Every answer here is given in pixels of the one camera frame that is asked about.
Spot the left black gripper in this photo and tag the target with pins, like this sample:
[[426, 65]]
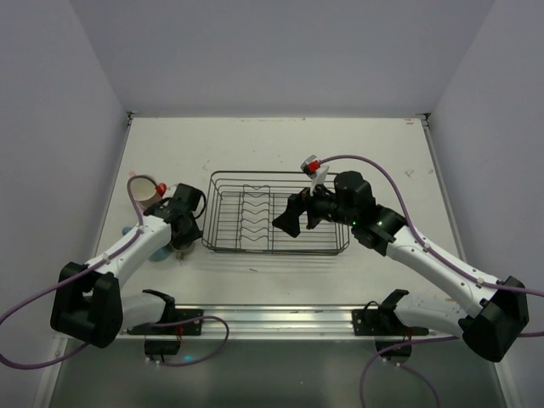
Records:
[[183, 237]]

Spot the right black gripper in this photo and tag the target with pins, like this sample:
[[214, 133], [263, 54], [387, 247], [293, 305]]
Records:
[[307, 208]]

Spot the small olive green mug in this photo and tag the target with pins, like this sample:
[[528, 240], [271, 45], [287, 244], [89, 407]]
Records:
[[182, 252]]

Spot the blue butterfly mug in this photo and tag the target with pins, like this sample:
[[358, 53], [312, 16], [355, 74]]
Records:
[[159, 255]]

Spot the pink faceted mug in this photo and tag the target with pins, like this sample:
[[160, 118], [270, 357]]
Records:
[[145, 191]]

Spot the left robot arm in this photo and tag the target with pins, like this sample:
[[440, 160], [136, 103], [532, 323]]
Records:
[[88, 303]]

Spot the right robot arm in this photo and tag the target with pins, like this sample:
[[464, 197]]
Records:
[[487, 313]]

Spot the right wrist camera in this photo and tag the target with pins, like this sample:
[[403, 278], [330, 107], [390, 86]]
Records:
[[315, 171]]

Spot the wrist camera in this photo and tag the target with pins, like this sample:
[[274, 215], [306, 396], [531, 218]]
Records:
[[315, 171], [165, 191]]

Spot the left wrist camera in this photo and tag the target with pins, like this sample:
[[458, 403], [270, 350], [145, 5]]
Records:
[[165, 191]]

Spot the dark wire dish rack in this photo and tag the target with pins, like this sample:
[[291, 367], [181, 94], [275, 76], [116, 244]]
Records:
[[241, 207]]

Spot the left black base bracket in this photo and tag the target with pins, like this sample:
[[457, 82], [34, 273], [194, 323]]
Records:
[[170, 325]]

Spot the black base bracket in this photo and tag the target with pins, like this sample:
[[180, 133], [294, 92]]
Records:
[[378, 320], [170, 325]]

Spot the right black base bracket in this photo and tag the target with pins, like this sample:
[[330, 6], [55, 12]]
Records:
[[378, 320]]

